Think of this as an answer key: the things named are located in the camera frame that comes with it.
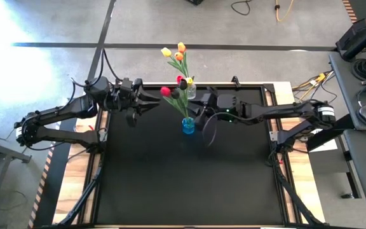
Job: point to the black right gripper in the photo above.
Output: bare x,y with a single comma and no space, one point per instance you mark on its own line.
210,95

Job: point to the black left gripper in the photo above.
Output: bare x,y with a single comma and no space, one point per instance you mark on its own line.
130,95

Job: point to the red artificial tulip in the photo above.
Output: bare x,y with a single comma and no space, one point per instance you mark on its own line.
179,79
165,91

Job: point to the yellow artificial tulip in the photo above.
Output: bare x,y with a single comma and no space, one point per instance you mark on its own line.
166,51
189,80

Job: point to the orange artificial tulip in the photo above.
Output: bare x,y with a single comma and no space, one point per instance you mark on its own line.
178,56
181,47

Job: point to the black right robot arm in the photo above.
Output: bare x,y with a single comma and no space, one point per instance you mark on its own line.
281,109

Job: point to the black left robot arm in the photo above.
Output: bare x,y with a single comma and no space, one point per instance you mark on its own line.
59,111

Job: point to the clear glass vase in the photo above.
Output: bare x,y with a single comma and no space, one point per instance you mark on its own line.
192,93

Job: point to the blue textured glass vase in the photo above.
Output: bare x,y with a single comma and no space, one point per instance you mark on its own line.
188,124

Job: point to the black table clamp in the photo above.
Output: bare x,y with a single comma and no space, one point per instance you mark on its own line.
235,81

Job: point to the white paper sheet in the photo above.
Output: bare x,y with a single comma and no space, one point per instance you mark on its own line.
329,145

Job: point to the black support bar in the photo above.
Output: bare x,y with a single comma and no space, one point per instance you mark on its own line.
338,127

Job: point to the grey side desk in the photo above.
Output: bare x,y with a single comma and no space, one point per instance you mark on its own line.
361,165
345,82

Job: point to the black caster wheel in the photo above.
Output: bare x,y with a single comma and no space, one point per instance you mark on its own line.
348,195

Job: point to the black red case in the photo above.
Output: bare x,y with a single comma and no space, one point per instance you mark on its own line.
354,28

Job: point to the thick black bar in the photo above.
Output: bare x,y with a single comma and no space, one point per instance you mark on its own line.
364,42

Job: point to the black diagonal frame strut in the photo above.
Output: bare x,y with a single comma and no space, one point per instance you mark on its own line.
296,197
84,197

